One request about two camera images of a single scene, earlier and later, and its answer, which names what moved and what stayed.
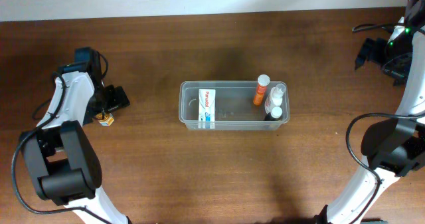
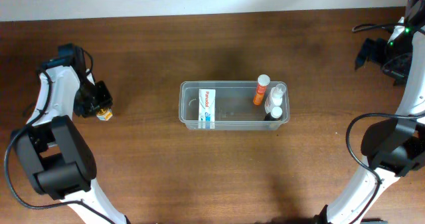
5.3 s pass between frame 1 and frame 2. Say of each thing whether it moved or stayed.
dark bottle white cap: stayed
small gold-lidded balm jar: moved
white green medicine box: stayed
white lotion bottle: stayed
